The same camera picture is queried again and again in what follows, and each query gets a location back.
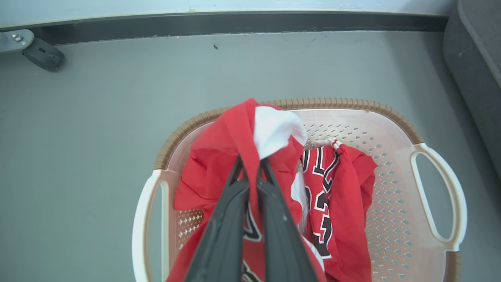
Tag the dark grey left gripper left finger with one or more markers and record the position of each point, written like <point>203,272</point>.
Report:
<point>221,235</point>

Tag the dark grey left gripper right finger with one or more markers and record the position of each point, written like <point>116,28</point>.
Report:
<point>282,243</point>

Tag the red jersey with black numbers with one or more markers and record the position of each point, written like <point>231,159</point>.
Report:
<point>348,203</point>

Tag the red and white garment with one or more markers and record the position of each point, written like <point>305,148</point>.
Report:
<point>219,156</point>

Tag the cream perforated laundry basket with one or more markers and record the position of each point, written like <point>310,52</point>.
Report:
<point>395,219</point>

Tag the black baseboard strip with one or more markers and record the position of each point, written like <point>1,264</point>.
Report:
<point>235,23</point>

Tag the grey fabric sofa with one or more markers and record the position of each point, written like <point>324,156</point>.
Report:
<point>477,58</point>

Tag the grey metal frame leg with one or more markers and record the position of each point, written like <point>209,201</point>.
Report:
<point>15,41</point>

